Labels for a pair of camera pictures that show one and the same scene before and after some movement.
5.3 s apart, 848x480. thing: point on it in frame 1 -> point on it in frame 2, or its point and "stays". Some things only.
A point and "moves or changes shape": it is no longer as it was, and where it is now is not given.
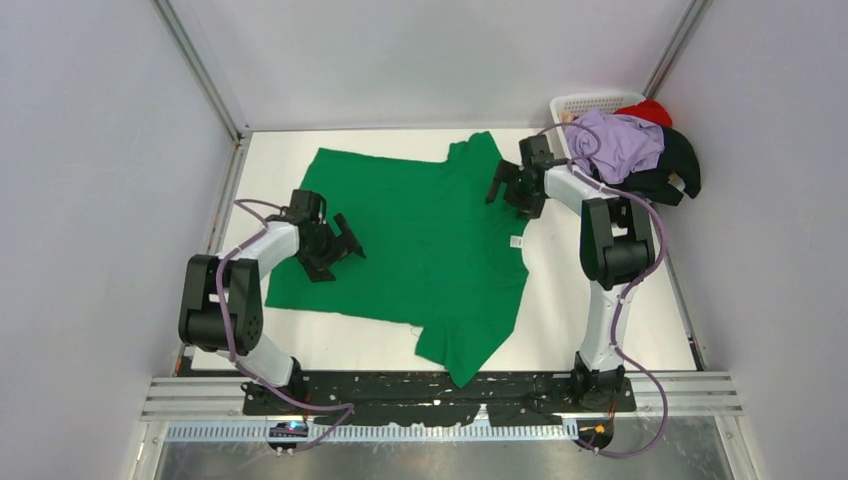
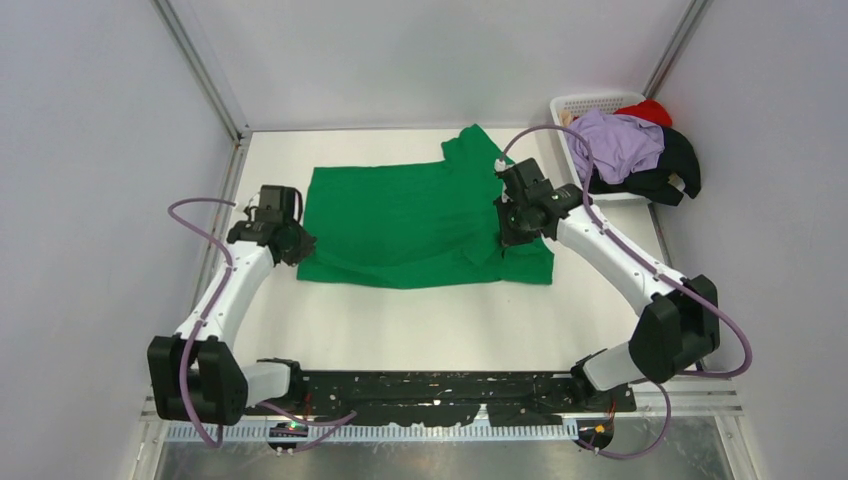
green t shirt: (439, 256) moves or changes shape
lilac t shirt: (617, 145) stays
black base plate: (399, 398) stays
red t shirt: (652, 111) stays
